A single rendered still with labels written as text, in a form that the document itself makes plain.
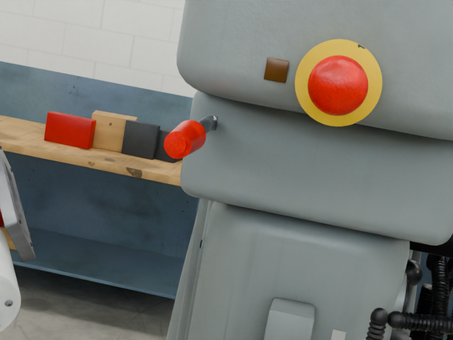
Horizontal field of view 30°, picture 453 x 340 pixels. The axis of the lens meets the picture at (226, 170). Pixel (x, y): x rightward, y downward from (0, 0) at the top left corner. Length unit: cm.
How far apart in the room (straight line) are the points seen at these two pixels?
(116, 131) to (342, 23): 417
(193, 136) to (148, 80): 459
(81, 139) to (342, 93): 418
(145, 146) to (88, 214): 88
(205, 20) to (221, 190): 17
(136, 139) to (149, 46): 72
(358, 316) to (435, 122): 24
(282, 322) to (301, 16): 28
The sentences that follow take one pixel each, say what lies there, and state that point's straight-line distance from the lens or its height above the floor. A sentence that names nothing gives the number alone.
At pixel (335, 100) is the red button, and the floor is 175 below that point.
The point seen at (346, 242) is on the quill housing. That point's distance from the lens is 77.
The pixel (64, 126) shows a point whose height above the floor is 98.
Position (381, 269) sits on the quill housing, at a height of 159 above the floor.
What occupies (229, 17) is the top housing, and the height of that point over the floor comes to 179.
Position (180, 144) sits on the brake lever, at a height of 170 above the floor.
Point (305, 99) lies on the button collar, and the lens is 59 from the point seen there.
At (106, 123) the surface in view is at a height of 103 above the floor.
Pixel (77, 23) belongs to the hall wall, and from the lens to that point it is 529.
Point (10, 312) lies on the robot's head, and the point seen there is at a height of 160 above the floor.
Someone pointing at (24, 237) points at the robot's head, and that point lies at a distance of 53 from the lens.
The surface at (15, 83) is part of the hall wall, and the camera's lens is 543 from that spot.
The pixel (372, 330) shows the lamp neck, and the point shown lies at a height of 157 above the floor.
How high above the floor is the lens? 180
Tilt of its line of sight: 11 degrees down
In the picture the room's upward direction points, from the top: 10 degrees clockwise
